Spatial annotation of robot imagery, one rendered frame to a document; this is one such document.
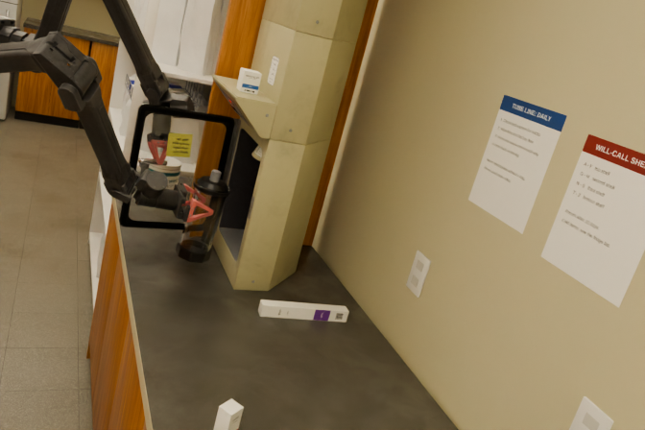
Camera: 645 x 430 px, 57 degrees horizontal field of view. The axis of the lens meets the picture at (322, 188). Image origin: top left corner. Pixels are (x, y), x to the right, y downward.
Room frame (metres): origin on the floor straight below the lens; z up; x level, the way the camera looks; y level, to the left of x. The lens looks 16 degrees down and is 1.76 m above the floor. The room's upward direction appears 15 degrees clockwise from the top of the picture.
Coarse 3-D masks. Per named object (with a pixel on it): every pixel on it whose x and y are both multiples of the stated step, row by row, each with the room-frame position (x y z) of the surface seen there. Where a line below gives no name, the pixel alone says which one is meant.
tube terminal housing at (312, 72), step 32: (288, 32) 1.63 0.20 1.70; (256, 64) 1.82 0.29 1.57; (288, 64) 1.59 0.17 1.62; (320, 64) 1.63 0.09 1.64; (288, 96) 1.60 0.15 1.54; (320, 96) 1.65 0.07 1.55; (288, 128) 1.61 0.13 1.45; (320, 128) 1.71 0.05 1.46; (288, 160) 1.62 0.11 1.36; (320, 160) 1.78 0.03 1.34; (256, 192) 1.59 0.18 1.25; (288, 192) 1.63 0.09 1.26; (256, 224) 1.60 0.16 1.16; (288, 224) 1.66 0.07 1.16; (224, 256) 1.73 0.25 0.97; (256, 256) 1.61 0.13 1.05; (288, 256) 1.73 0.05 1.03; (256, 288) 1.62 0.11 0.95
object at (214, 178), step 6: (216, 174) 1.59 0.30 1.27; (198, 180) 1.59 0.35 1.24; (204, 180) 1.58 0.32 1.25; (210, 180) 1.59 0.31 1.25; (216, 180) 1.59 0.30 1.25; (222, 180) 1.63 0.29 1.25; (204, 186) 1.56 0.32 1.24; (210, 186) 1.56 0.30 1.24; (216, 186) 1.57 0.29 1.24; (222, 186) 1.58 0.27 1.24
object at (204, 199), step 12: (216, 192) 1.56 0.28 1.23; (228, 192) 1.59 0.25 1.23; (204, 204) 1.56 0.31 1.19; (216, 204) 1.57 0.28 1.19; (216, 216) 1.58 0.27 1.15; (192, 228) 1.56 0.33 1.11; (204, 228) 1.56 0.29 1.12; (216, 228) 1.60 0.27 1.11; (180, 240) 1.58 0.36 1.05; (192, 240) 1.56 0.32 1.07; (204, 240) 1.57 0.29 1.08; (204, 252) 1.57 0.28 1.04
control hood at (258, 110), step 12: (228, 84) 1.70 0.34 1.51; (228, 96) 1.68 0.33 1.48; (240, 96) 1.55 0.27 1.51; (252, 96) 1.61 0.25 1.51; (264, 96) 1.66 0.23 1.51; (240, 108) 1.58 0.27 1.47; (252, 108) 1.56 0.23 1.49; (264, 108) 1.57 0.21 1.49; (252, 120) 1.56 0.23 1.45; (264, 120) 1.58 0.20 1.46; (264, 132) 1.58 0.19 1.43
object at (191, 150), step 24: (168, 120) 1.74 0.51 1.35; (192, 120) 1.78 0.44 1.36; (144, 144) 1.71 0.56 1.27; (168, 144) 1.75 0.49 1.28; (192, 144) 1.79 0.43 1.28; (216, 144) 1.83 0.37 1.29; (168, 168) 1.76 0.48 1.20; (192, 168) 1.80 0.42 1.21; (216, 168) 1.84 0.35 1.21; (144, 216) 1.73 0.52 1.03; (168, 216) 1.77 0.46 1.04
